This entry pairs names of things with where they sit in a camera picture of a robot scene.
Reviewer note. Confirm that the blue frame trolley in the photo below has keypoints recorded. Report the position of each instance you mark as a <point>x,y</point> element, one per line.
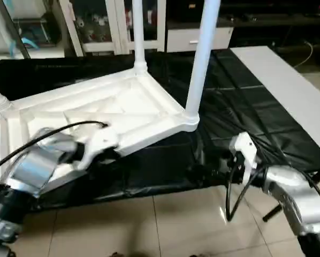
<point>26,32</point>

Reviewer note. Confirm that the white glass door cabinet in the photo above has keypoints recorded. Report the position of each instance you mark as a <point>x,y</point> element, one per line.
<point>106,24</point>

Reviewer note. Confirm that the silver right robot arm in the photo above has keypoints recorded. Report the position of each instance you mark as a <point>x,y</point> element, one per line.
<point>294,198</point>

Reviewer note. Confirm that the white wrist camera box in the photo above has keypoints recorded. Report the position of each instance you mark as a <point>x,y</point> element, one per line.
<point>100,142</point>
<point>245,152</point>

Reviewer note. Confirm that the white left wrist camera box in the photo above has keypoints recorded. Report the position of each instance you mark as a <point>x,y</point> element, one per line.
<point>100,142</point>

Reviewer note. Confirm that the white drawer cabinet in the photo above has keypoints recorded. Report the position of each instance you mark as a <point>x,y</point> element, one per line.
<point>283,16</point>

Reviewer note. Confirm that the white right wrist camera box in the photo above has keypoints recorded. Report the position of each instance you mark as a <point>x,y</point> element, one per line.
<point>245,152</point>

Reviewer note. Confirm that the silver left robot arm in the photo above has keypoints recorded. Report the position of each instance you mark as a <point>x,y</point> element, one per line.
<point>31,171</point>

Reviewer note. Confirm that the black work mat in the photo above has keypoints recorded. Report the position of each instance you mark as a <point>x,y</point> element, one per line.
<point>240,107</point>

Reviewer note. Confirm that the white drawer unit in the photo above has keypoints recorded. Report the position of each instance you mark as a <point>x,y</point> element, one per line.
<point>192,38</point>

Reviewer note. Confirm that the white plastic table top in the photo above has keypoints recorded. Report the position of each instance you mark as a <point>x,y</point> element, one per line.
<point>96,107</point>

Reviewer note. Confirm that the black metal stand leg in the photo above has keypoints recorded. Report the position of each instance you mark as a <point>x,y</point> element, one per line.
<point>272,214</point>

